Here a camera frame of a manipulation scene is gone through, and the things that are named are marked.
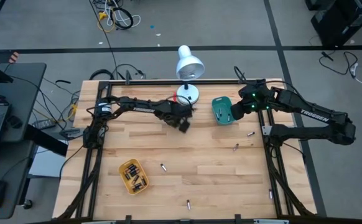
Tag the black caster wheel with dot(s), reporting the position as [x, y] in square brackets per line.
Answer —
[27, 204]

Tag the orange striped object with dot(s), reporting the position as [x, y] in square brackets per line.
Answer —
[13, 57]

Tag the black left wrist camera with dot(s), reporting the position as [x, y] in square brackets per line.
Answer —
[184, 126]

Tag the white desk lamp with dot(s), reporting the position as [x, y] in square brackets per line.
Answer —
[188, 63]

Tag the small black desk object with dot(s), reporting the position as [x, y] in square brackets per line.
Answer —
[14, 122]

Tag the teal plastic bin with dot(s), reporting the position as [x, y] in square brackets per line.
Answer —
[219, 101]

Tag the yellow plastic bin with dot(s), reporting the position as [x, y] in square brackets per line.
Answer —
[140, 169]

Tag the black power strip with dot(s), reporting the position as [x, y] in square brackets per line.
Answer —
[44, 124]

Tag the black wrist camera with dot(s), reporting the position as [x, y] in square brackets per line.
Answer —
[184, 126]
[237, 112]

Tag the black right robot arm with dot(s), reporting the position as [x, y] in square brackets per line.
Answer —
[314, 113]

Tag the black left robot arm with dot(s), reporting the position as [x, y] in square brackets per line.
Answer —
[137, 107]

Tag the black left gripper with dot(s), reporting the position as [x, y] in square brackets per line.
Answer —
[173, 113]

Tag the black desk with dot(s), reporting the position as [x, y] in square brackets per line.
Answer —
[25, 93]

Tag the black computer tower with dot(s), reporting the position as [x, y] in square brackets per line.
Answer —
[346, 21]

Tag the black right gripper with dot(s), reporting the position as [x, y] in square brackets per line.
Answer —
[249, 96]

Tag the white box under desk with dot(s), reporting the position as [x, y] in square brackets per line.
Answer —
[47, 161]

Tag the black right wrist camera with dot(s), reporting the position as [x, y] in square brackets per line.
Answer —
[237, 112]

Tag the black copper Duracell battery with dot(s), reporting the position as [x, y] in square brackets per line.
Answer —
[143, 181]
[135, 179]
[133, 171]
[127, 176]
[130, 167]
[136, 187]

